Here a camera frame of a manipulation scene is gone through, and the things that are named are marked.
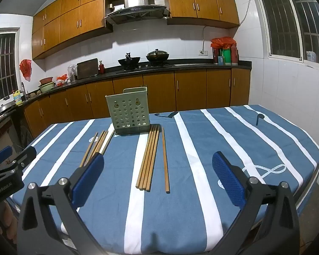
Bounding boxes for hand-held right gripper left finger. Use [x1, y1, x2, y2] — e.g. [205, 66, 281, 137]
[17, 153, 107, 255]

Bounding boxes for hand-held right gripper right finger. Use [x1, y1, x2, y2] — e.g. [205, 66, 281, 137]
[207, 151, 301, 255]

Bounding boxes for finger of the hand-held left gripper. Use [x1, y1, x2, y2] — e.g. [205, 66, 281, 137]
[5, 147, 38, 177]
[0, 146, 14, 168]

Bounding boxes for green perforated utensil holder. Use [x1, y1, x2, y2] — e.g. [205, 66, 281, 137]
[105, 86, 152, 136]

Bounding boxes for person's left hand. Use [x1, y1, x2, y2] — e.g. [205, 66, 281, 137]
[0, 199, 18, 242]

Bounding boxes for blue white striped tablecloth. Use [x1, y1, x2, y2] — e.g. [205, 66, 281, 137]
[9, 104, 319, 255]

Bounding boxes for steel sink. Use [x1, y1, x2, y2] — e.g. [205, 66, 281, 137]
[0, 103, 17, 119]

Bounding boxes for stacked red and green basins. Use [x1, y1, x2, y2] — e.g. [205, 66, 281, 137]
[38, 76, 55, 93]

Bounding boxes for hanging red plastic bag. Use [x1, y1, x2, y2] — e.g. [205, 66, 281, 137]
[19, 59, 33, 82]

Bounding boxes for clear plastic bag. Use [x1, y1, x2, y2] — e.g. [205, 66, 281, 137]
[67, 64, 78, 82]

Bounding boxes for dark cutting board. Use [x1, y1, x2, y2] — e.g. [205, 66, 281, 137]
[77, 58, 99, 80]

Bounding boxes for black kitchen countertop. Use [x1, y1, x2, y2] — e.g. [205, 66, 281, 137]
[0, 60, 252, 128]

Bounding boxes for black gas stove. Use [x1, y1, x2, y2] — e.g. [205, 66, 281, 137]
[115, 61, 174, 72]

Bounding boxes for crumpled red plastic bag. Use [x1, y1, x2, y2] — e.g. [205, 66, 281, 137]
[211, 36, 237, 49]

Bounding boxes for black wok with lid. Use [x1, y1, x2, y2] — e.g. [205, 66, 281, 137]
[146, 49, 170, 64]

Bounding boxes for large barred window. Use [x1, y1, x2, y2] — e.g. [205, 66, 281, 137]
[248, 0, 319, 67]

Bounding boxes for steel range hood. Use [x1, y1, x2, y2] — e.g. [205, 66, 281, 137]
[104, 0, 171, 25]

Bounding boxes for barred window with white frame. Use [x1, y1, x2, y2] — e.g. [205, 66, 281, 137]
[0, 28, 20, 107]

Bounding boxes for black wok with handle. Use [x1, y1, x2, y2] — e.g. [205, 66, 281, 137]
[118, 52, 141, 71]

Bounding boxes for wooden wall cabinets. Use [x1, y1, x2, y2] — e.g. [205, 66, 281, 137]
[31, 0, 240, 60]

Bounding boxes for white wall cable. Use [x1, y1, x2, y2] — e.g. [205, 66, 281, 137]
[201, 0, 257, 52]

